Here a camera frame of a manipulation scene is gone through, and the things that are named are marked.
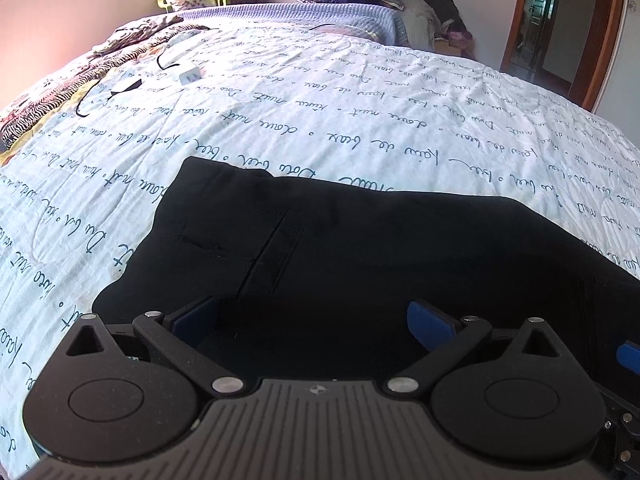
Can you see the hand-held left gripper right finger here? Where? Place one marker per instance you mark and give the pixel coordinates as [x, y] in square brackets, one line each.
[430, 322]

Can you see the black backpack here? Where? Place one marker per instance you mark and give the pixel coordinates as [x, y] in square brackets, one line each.
[445, 7]

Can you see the blue knitted blanket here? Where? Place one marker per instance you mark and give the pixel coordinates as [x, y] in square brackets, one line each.
[300, 15]

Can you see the black pants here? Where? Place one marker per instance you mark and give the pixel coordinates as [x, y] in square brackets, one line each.
[350, 260]

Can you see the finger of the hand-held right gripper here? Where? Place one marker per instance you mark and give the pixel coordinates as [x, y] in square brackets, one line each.
[627, 355]

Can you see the grey bag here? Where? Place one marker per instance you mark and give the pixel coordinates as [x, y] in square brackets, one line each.
[417, 20]

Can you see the pink bag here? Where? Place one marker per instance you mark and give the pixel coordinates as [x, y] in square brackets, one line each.
[460, 40]

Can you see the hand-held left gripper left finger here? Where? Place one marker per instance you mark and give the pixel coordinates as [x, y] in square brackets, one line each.
[195, 317]

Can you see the brown wooden door frame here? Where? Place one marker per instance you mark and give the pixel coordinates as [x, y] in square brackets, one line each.
[600, 35]

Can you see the zebra print blanket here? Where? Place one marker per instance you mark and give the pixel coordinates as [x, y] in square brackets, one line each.
[50, 100]

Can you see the white script-printed bed quilt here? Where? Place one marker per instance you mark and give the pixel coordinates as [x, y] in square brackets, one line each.
[350, 110]

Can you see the white charger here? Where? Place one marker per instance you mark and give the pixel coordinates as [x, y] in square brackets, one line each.
[190, 75]

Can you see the dark wooden door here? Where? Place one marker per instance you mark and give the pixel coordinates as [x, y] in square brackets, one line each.
[542, 0]

